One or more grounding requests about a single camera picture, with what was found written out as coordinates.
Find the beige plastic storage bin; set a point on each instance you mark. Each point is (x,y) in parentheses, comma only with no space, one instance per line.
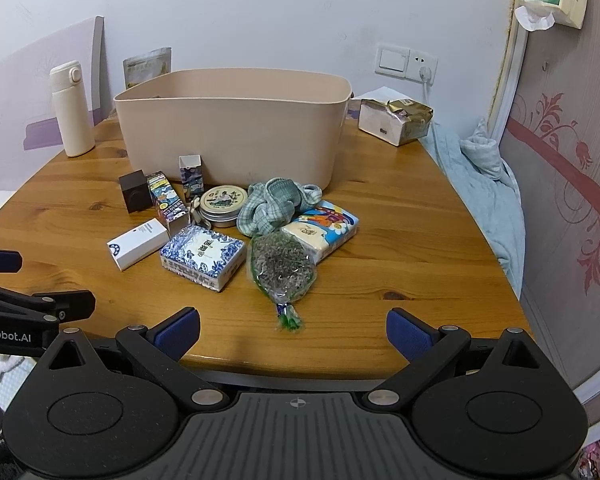
(230,135)

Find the floral patterned wardrobe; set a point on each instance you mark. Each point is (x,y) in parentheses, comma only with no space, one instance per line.
(555,135)

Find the cream thermos bottle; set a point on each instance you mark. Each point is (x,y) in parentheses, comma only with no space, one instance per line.
(72,120)

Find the black cube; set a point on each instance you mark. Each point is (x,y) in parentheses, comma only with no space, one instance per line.
(136,191)

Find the round metal tin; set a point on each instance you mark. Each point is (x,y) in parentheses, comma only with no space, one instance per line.
(222,202)

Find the white wall socket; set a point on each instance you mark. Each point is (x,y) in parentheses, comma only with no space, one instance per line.
(425,60)

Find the yellow printed snack pouch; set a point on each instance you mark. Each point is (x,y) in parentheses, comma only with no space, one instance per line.
(145,65)

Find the light blue blanket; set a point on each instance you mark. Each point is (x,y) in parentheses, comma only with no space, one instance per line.
(480,195)

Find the white cardboard box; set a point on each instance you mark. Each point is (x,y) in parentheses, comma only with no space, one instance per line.
(375,122)

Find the white small box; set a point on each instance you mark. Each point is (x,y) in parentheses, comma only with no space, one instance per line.
(137,244)

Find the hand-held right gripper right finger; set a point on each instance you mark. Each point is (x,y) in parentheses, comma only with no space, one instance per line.
(406,334)

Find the small blue open carton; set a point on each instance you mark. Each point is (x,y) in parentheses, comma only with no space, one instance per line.
(192,177)

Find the colourful small carton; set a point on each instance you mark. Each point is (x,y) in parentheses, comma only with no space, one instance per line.
(166,202)

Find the pink patterned cloth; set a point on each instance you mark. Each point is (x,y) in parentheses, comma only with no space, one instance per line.
(597,460)

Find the colourful tissue packet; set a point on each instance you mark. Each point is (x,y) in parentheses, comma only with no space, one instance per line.
(325,227)

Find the blue white patterned box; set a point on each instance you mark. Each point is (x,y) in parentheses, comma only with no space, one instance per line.
(202,255)

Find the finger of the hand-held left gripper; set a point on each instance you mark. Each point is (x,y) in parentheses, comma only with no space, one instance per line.
(0,260)
(70,305)

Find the green checked cloth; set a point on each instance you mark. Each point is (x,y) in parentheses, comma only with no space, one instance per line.
(275,205)

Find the white wall switch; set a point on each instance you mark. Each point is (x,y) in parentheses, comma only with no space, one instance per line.
(391,60)

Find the small beige figurine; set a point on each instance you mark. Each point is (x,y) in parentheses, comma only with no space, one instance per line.
(195,211)

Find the dried herb bag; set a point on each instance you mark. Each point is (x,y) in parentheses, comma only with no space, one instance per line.
(282,265)

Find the gold foil bag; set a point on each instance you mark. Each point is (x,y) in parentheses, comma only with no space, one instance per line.
(412,115)

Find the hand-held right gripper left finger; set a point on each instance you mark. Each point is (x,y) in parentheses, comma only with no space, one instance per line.
(177,334)

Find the white paper sheet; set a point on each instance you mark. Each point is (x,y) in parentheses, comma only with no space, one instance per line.
(375,93)

